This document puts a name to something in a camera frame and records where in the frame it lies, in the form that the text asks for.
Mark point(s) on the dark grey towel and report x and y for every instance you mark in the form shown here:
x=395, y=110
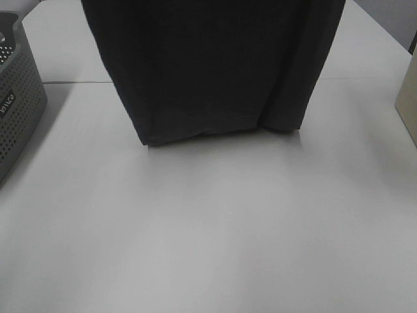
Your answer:
x=191, y=68

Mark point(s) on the grey perforated laundry basket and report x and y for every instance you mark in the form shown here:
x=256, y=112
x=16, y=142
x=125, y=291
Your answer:
x=23, y=96

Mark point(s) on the beige box at right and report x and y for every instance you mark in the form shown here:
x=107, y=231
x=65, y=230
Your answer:
x=406, y=100

